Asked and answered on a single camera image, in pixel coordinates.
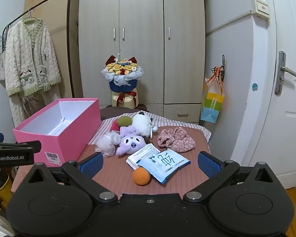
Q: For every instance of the flower bouquet in blue wrap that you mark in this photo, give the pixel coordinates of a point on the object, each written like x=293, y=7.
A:
x=122, y=71

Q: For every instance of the black wall hook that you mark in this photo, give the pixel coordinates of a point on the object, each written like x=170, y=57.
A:
x=223, y=61

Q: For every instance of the beige wardrobe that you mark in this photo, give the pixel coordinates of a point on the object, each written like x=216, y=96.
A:
x=140, y=54

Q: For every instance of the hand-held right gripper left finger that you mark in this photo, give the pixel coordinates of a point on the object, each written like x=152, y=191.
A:
x=91, y=165

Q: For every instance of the black clothes rack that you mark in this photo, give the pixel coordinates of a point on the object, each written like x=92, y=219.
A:
x=69, y=29

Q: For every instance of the white door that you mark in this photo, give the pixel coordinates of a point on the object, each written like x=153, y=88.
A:
x=291, y=128

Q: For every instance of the pink floral scrunchie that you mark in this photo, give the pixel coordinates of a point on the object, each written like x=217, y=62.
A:
x=175, y=139

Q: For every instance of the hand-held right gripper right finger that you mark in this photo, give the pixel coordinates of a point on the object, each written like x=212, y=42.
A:
x=208, y=165

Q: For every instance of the cream wall switch box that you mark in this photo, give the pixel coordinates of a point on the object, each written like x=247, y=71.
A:
x=261, y=8

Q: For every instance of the purple plush toy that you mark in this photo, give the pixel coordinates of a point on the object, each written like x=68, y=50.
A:
x=130, y=143

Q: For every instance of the white tote bag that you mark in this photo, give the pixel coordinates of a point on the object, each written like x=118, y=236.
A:
x=1, y=66

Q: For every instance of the white wet wipes pack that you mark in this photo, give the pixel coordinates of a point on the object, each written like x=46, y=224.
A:
x=143, y=153

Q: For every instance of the colourful paper gift bag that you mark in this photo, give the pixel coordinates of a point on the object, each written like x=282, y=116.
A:
x=212, y=103

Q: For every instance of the white lace scrunchie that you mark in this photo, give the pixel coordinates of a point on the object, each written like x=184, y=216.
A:
x=106, y=142

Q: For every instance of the cream fluffy pants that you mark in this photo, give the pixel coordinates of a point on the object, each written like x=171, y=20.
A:
x=19, y=108

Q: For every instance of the pink cardboard box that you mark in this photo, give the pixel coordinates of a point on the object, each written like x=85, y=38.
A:
x=71, y=138

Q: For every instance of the teal round sticker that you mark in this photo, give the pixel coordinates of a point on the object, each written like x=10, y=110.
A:
x=255, y=87

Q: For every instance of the blue edged wet wipes pack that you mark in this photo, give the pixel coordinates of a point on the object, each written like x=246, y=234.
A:
x=167, y=165

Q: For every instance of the striped cloth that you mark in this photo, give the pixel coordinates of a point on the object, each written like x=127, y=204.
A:
x=172, y=123

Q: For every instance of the cream fluffy cardigan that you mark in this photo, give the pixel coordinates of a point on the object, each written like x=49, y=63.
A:
x=32, y=54

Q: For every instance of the red and green plush ball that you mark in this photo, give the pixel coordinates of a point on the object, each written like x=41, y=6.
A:
x=124, y=121

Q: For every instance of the orange foam ball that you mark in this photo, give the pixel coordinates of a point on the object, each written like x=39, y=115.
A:
x=141, y=176

